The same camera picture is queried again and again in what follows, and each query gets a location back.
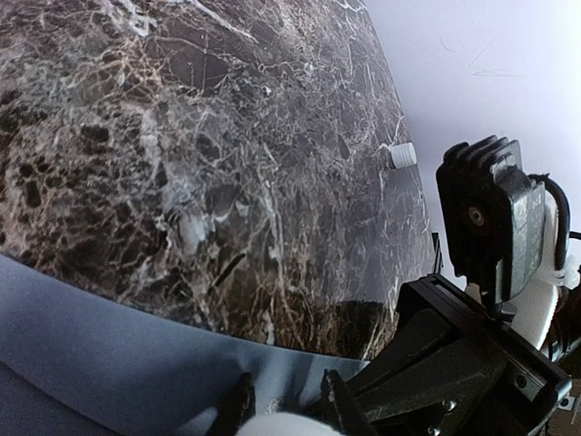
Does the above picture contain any grey envelope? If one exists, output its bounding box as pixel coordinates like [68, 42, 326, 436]
[1, 257, 364, 435]

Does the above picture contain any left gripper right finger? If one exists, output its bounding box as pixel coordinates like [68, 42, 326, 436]
[320, 370, 377, 436]

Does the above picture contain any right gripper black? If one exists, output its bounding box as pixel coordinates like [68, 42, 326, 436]
[347, 275, 571, 435]

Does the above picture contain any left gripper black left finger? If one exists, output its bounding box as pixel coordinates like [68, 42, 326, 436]
[224, 372, 255, 430]

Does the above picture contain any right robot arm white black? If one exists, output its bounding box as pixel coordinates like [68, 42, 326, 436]
[348, 274, 580, 435]

